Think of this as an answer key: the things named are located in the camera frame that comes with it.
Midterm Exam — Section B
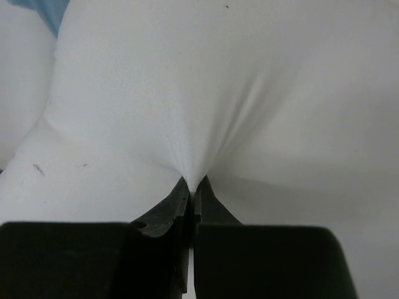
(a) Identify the white pillow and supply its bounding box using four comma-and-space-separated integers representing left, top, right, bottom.
1, 1, 398, 298

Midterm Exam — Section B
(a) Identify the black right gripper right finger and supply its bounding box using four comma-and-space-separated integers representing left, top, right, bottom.
193, 176, 241, 224

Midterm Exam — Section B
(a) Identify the light blue pillowcase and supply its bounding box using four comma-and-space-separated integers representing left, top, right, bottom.
7, 0, 70, 38

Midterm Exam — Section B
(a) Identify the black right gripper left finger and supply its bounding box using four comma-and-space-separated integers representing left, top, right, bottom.
130, 177, 190, 238

